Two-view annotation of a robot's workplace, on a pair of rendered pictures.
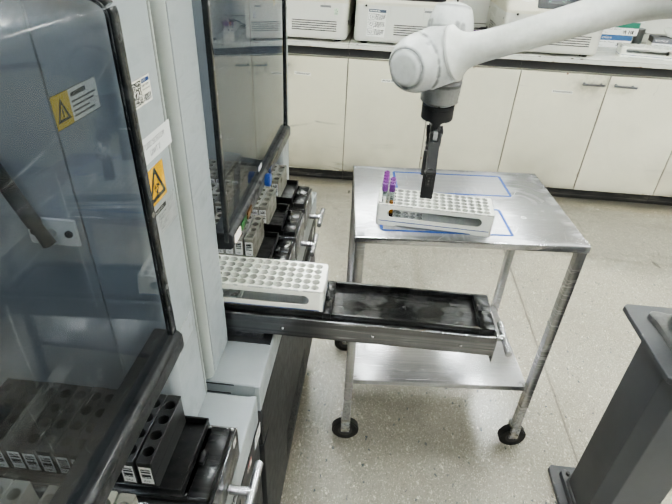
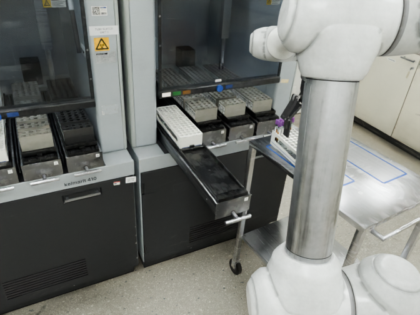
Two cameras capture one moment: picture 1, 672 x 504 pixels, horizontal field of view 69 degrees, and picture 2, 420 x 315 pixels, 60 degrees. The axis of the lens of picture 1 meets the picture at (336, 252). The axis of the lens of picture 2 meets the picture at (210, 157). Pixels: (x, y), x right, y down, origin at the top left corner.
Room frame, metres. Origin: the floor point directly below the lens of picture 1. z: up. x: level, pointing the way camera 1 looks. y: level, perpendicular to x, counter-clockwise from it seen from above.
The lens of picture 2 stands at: (0.19, -1.09, 1.57)
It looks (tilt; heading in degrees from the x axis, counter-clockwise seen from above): 32 degrees down; 57
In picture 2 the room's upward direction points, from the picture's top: 4 degrees clockwise
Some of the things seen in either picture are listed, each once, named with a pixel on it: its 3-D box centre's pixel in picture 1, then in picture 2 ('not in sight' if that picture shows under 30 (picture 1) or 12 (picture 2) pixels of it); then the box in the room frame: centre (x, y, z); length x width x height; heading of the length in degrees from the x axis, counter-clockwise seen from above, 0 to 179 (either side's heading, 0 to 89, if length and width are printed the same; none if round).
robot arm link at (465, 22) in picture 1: (446, 41); not in sight; (1.15, -0.22, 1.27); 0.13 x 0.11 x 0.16; 151
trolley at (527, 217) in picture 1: (436, 308); (317, 238); (1.29, -0.35, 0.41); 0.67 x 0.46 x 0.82; 91
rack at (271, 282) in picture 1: (255, 283); (177, 126); (0.83, 0.17, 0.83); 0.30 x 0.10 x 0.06; 86
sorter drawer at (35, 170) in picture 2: not in sight; (34, 129); (0.30, 0.48, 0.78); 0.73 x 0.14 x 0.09; 86
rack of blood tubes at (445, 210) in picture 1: (433, 211); (301, 152); (1.16, -0.25, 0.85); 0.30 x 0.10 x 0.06; 83
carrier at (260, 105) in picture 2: (279, 182); (260, 105); (1.29, 0.17, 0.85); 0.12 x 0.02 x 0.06; 175
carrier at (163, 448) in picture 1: (163, 440); (79, 134); (0.43, 0.23, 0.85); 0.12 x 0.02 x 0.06; 176
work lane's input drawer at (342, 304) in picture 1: (339, 310); (194, 157); (0.82, -0.01, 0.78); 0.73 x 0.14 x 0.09; 86
